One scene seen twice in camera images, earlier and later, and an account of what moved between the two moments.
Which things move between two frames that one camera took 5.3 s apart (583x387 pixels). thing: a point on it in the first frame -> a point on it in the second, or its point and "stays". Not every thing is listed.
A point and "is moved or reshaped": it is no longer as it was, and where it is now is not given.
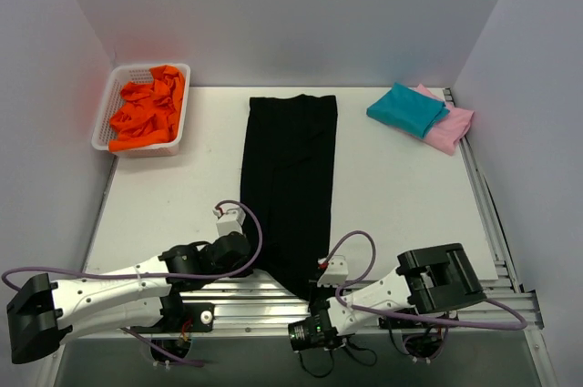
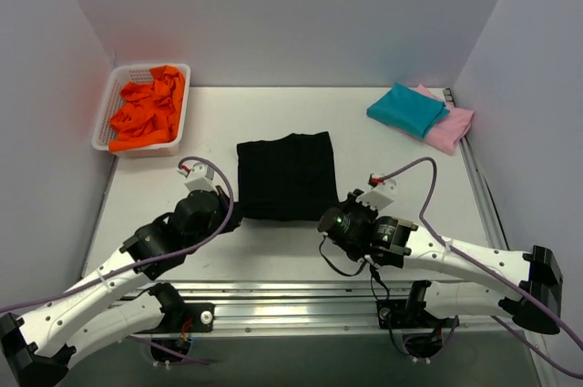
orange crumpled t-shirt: [149, 112] stays
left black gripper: [243, 261] -> [229, 210]
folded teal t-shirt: [408, 109] stays
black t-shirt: [288, 184] is moved or reshaped
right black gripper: [317, 290] -> [348, 204]
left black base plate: [182, 318] stays
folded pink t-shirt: [447, 135] stays
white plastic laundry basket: [117, 78] stays
